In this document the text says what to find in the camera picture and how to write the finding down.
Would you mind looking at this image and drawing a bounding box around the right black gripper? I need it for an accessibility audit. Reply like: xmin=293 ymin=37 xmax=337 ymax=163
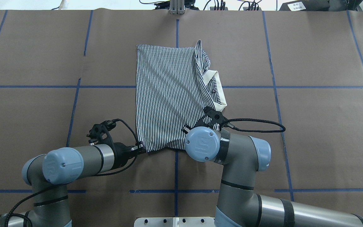
xmin=182 ymin=107 xmax=228 ymax=134

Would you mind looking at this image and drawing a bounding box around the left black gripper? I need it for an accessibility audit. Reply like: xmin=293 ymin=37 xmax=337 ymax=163
xmin=112 ymin=142 xmax=147 ymax=169

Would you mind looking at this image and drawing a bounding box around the navy white striped polo shirt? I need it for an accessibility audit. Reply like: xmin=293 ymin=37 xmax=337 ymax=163
xmin=135 ymin=40 xmax=227 ymax=152

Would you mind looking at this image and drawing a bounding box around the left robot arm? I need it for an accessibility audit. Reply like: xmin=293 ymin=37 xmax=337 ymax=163
xmin=0 ymin=143 xmax=146 ymax=227

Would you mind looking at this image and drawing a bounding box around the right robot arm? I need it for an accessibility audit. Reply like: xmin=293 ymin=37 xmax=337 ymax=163
xmin=182 ymin=107 xmax=363 ymax=227

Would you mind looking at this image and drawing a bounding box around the left grey orange usb hub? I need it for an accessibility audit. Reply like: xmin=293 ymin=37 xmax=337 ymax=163
xmin=206 ymin=0 xmax=228 ymax=11

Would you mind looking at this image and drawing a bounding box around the grey orange usb hub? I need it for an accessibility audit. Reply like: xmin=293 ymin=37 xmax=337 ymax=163
xmin=206 ymin=0 xmax=228 ymax=11
xmin=238 ymin=0 xmax=262 ymax=11

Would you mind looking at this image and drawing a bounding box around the right grey orange usb hub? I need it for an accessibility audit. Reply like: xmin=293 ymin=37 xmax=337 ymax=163
xmin=238 ymin=0 xmax=262 ymax=11

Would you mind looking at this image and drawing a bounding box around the brown paper table cover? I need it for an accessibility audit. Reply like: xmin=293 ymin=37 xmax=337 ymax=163
xmin=0 ymin=9 xmax=363 ymax=216

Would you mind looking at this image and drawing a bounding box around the black power adapter box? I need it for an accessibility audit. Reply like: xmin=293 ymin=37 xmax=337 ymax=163
xmin=278 ymin=0 xmax=330 ymax=11

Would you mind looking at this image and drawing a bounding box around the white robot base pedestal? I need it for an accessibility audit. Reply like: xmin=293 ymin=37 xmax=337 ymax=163
xmin=134 ymin=217 xmax=215 ymax=227

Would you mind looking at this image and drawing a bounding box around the aluminium frame post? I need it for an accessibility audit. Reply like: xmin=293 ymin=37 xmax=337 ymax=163
xmin=169 ymin=0 xmax=185 ymax=15

